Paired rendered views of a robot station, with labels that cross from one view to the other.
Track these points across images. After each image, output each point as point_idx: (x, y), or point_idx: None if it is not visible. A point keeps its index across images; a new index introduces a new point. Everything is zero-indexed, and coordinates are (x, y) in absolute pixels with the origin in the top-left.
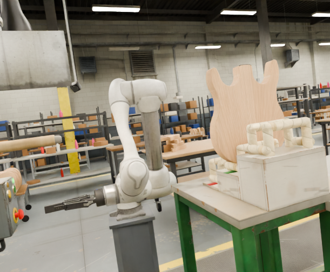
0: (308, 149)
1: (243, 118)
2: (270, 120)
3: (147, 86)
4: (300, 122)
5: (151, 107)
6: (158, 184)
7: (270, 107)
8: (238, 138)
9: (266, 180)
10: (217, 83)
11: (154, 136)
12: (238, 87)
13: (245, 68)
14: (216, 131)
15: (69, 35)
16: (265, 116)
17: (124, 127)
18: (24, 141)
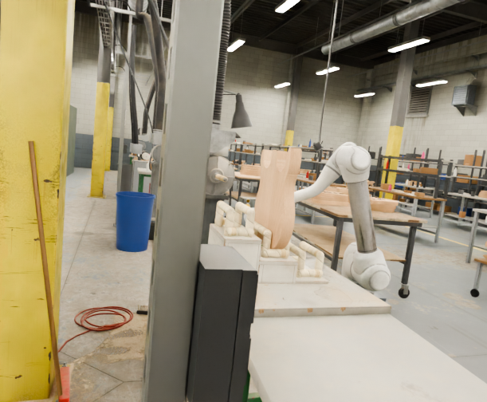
0: (221, 234)
1: (265, 200)
2: (276, 211)
3: (340, 154)
4: (224, 208)
5: (343, 177)
6: (355, 268)
7: (278, 198)
8: (261, 217)
9: (208, 239)
10: (261, 163)
11: (352, 210)
12: (269, 170)
13: (274, 153)
14: (255, 203)
15: (324, 102)
16: (274, 205)
17: (305, 188)
18: (219, 176)
